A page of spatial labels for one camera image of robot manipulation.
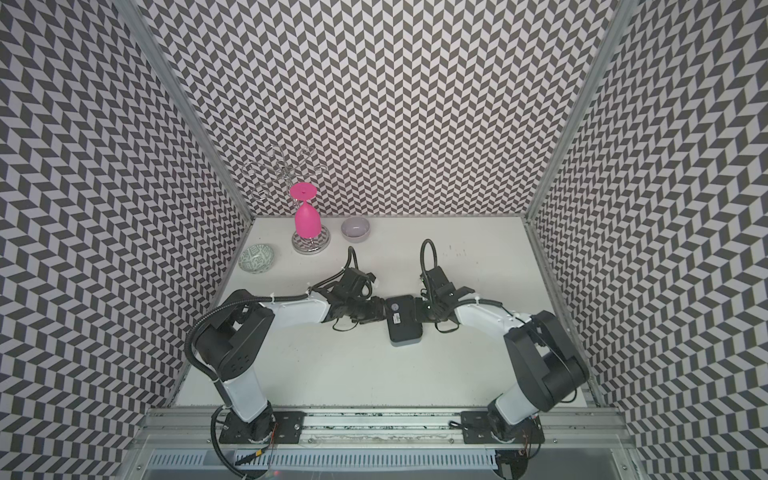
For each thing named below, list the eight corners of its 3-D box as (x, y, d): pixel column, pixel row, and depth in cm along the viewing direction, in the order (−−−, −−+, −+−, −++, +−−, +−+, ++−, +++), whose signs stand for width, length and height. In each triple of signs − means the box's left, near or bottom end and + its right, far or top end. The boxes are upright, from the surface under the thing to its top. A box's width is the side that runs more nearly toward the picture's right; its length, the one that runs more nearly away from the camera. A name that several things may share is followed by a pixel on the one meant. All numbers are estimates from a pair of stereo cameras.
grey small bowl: (342, 238, 115) (339, 225, 109) (354, 225, 119) (352, 212, 114) (363, 249, 111) (362, 236, 106) (375, 235, 116) (374, 222, 110)
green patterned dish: (238, 277, 103) (233, 271, 100) (249, 250, 110) (245, 244, 108) (270, 277, 103) (266, 271, 100) (278, 250, 110) (275, 244, 108)
